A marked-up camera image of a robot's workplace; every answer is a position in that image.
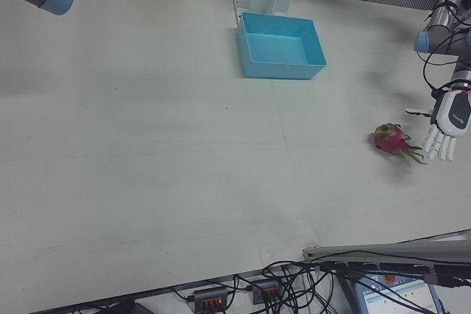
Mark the metal angle bracket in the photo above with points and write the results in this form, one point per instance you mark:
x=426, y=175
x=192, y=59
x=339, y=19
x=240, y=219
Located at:
x=235, y=5

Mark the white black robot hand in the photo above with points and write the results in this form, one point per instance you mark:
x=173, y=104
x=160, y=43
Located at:
x=454, y=111

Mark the blue plastic bin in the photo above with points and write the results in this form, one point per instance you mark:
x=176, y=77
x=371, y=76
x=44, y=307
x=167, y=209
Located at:
x=279, y=65

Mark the aluminium profile rail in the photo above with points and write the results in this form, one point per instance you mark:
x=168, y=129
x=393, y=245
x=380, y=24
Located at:
x=386, y=249

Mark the grey orange usb hub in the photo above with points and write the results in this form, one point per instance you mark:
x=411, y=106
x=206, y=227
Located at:
x=209, y=296
x=265, y=290

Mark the blue teach pendant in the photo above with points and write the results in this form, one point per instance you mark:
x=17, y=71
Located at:
x=397, y=295

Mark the pink dragon fruit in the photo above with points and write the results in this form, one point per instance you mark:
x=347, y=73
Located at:
x=388, y=140

